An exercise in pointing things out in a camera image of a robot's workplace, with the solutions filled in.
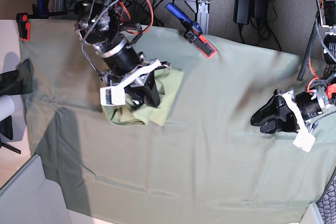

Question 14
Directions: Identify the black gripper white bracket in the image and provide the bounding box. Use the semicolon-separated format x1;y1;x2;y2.
98;39;170;108

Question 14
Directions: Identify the sage green table cloth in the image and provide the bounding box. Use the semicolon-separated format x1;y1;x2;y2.
20;19;335;223

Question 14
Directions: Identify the blue orange clamp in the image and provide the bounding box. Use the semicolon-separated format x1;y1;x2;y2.
16;0;68;41
165;3;216;58

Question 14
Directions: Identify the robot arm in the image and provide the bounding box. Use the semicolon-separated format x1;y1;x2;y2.
250;0;335;134

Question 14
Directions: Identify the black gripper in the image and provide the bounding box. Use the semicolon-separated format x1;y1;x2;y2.
250;84;335;134

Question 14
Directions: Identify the aluminium frame post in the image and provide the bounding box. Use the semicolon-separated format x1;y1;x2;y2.
196;0;212;35

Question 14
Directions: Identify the white wrist camera side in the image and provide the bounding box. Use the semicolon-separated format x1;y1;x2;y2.
293;131;316;153
100;86;125;106

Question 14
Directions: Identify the robot arm with orange cables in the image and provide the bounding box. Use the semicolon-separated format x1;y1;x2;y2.
75;0;152;62

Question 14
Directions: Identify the light green T-shirt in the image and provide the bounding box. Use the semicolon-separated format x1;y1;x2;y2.
102;68;184;126

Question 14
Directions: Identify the grey box bottom left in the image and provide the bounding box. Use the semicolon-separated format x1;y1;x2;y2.
1;155;71;223

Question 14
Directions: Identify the dark green cloth at left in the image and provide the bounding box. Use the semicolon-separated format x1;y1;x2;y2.
0;59;34;95

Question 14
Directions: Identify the white cylinder at left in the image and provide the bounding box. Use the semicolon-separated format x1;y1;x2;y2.
0;95;15;121

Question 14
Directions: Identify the blue orange clamp centre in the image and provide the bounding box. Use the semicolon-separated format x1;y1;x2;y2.
165;3;216;58

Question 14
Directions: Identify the blue orange clamp left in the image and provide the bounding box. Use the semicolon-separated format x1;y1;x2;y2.
16;0;68;41

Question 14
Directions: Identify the black power adapter right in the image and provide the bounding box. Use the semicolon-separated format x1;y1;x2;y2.
233;0;250;25

